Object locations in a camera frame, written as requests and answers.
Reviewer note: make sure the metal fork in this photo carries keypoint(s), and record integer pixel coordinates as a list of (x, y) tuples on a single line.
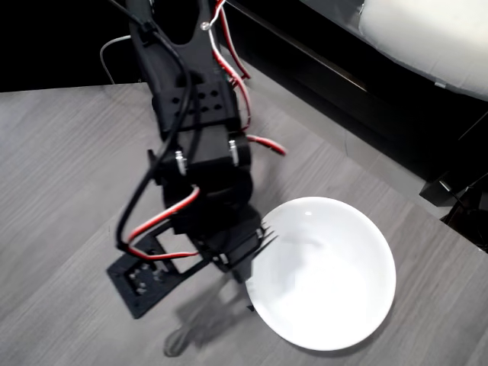
[(268, 239)]

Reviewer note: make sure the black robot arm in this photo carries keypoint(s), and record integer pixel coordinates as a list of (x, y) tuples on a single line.
[(206, 148)]

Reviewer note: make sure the white round plate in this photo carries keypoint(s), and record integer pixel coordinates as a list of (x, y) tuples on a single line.
[(324, 278)]

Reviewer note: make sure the black furniture leg block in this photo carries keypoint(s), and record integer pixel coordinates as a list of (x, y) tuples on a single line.
[(438, 192)]

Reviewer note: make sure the white cushion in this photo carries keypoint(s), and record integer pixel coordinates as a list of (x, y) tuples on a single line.
[(427, 34)]

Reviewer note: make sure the black flat camera mount frame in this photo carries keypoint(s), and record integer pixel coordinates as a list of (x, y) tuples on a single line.
[(126, 282)]

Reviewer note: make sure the dark furniture frame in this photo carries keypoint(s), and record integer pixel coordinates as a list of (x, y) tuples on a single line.
[(343, 95)]

